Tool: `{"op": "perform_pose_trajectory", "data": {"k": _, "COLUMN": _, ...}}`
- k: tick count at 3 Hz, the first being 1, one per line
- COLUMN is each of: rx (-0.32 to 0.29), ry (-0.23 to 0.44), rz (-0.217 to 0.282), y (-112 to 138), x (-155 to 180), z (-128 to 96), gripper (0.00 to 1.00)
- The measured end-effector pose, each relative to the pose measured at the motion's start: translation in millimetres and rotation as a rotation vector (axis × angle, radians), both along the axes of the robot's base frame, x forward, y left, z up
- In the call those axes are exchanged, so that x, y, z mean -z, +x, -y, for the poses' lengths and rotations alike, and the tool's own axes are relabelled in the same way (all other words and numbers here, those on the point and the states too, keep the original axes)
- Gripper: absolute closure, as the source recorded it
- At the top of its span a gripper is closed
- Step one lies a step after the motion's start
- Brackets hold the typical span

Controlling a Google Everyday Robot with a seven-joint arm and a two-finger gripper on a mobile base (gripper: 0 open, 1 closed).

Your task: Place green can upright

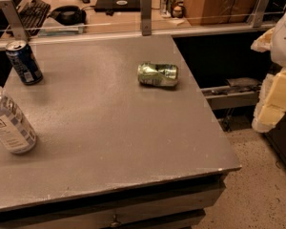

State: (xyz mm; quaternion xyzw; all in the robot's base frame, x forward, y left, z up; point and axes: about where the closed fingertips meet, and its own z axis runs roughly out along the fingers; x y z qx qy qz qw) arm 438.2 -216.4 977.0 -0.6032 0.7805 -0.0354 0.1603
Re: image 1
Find blue soda can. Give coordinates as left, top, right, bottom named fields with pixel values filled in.
left=6, top=40, right=43, bottom=85

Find clear plastic water bottle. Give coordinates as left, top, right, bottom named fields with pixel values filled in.
left=0, top=87, right=36, bottom=155

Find black laptop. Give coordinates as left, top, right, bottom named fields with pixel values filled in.
left=94, top=0, right=140, bottom=12

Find black headphones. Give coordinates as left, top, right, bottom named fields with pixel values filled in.
left=50, top=6, right=86, bottom=26

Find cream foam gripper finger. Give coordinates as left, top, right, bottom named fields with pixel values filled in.
left=252, top=68, right=286, bottom=133
left=251, top=28, right=275, bottom=52

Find silver can on desk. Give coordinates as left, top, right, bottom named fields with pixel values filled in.
left=159, top=0, right=175, bottom=17

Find crushed green soda can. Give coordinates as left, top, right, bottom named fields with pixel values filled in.
left=137, top=63, right=179, bottom=87

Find left metal bracket post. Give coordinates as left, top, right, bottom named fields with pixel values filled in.
left=0, top=0, right=29, bottom=42

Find metal bracket post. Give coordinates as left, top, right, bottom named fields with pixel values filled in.
left=250, top=0, right=270, bottom=28
left=0, top=0, right=29, bottom=42
left=140, top=0, right=152, bottom=36

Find grey metal shelf tray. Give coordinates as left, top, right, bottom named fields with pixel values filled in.
left=201, top=77, right=261, bottom=110

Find table drawer with handle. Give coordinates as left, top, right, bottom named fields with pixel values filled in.
left=0, top=180, right=225, bottom=229

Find wooden cabinet box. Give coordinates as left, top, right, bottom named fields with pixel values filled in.
left=183, top=0, right=256, bottom=26

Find black keyboard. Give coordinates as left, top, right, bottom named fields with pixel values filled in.
left=12, top=0, right=51, bottom=36

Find right metal bracket post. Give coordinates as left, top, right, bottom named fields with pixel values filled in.
left=250, top=0, right=270, bottom=28

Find small round brown object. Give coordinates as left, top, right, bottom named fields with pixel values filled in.
left=172, top=6, right=184, bottom=18

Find middle metal bracket post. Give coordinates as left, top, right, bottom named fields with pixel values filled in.
left=140, top=0, right=152, bottom=36

